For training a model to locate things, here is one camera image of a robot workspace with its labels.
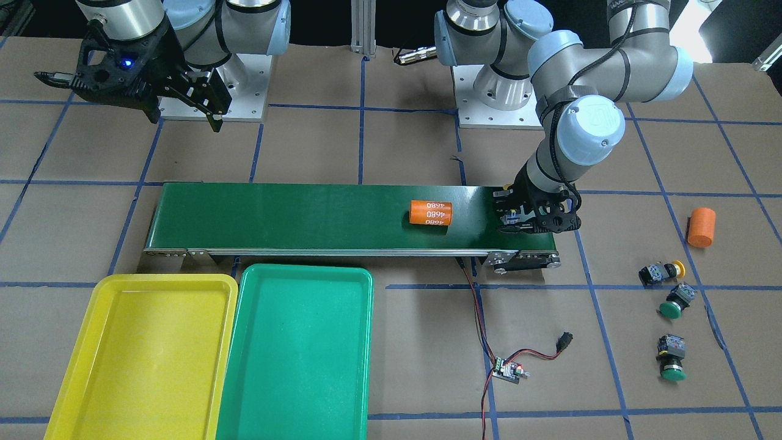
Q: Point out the small motor controller board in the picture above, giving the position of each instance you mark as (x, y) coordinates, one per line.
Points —
(507, 370)

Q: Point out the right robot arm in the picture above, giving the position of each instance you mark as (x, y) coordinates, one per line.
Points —
(209, 33)

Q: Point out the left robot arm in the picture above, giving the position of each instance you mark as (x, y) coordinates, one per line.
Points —
(574, 91)

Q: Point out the aluminium frame post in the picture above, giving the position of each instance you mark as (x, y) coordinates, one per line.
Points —
(363, 21)

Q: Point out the green plastic tray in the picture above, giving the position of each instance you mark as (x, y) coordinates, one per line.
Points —
(299, 363)

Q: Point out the green conveyor belt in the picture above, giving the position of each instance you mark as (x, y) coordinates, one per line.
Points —
(203, 220)

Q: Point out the orange cylinder with 4680 print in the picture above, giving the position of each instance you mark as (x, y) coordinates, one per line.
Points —
(432, 213)

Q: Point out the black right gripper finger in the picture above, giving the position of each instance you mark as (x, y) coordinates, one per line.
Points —
(55, 78)
(204, 91)

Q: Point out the yellow plastic tray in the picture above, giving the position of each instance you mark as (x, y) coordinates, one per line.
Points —
(150, 359)

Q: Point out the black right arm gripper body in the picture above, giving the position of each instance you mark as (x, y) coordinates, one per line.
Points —
(160, 66)

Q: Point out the green push button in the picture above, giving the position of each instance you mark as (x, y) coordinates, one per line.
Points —
(678, 299)
(671, 350)

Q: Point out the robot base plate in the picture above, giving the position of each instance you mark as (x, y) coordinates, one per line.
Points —
(488, 100)
(245, 78)

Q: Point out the plain orange cylinder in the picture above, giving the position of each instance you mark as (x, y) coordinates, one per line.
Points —
(701, 227)

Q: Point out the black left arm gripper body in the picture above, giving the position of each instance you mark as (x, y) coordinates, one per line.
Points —
(523, 187)

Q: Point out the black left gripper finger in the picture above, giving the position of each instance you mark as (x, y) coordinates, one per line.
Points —
(504, 196)
(517, 228)

